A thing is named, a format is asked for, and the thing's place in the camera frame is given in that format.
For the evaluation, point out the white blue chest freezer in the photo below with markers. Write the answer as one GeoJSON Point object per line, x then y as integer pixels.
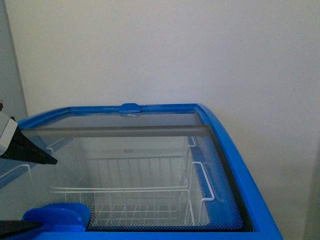
{"type": "Point", "coordinates": [70, 221]}

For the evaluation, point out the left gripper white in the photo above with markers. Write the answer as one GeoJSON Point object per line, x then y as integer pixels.
{"type": "Point", "coordinates": [16, 146]}

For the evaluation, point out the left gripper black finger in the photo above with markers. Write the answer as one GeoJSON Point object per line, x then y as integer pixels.
{"type": "Point", "coordinates": [9, 228]}

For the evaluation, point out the white wire freezer basket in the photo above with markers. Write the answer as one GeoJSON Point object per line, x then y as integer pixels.
{"type": "Point", "coordinates": [124, 181]}

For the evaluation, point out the sliding glass lid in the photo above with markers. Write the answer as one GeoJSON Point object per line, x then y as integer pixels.
{"type": "Point", "coordinates": [226, 212]}
{"type": "Point", "coordinates": [126, 115]}

